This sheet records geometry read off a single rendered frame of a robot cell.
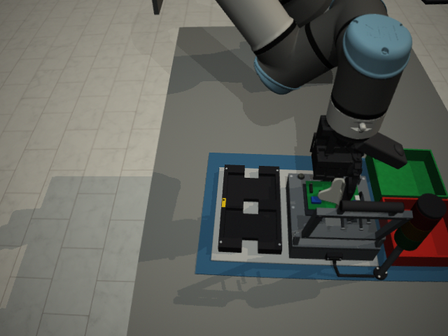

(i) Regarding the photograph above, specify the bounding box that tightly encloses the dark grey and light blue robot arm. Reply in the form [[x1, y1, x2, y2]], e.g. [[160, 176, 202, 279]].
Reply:
[[216, 0, 412, 169]]

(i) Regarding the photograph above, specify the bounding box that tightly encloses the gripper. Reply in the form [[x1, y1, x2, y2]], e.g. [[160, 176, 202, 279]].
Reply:
[[310, 115, 369, 208]]

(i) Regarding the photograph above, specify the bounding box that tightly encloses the red bin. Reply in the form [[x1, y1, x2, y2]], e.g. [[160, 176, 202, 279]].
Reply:
[[380, 197, 448, 267]]

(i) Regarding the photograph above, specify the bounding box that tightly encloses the green circuit board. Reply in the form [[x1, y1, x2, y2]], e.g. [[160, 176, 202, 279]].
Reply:
[[306, 181, 360, 210]]

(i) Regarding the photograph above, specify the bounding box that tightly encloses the green bin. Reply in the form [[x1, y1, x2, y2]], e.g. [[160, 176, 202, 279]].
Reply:
[[365, 148, 448, 202]]

